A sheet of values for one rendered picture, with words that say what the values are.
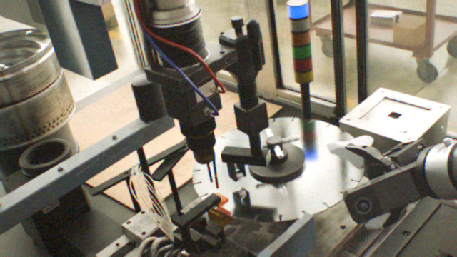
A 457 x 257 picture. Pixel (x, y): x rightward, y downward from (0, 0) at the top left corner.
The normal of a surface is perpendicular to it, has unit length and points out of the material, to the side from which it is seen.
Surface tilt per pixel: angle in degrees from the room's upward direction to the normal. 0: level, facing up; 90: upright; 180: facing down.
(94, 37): 90
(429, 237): 0
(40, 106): 90
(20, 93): 90
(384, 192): 64
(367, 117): 0
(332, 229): 0
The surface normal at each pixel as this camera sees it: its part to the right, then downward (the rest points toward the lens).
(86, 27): 0.71, 0.28
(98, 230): -0.15, -0.83
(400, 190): -0.09, 0.11
